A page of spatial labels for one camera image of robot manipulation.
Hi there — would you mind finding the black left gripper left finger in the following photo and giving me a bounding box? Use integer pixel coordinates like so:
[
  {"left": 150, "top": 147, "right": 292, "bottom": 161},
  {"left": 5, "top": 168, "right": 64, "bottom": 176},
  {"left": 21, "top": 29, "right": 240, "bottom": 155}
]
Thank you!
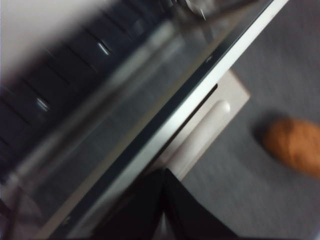
[{"left": 98, "top": 169, "right": 166, "bottom": 240}]

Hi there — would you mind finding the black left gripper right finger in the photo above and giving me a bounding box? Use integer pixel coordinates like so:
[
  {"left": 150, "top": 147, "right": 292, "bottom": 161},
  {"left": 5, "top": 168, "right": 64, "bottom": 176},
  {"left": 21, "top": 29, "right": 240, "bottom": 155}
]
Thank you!
[{"left": 163, "top": 168, "right": 238, "bottom": 240}]

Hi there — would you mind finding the glass oven door beige handle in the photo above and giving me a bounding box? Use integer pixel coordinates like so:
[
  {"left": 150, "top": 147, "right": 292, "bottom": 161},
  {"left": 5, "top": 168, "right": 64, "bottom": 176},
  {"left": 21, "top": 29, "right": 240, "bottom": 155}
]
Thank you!
[{"left": 0, "top": 0, "right": 293, "bottom": 240}]

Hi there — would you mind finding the brown sweet potato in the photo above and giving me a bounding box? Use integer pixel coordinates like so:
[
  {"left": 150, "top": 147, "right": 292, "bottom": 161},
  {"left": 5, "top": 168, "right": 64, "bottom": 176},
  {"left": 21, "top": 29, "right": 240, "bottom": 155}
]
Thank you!
[{"left": 261, "top": 113, "right": 320, "bottom": 180}]

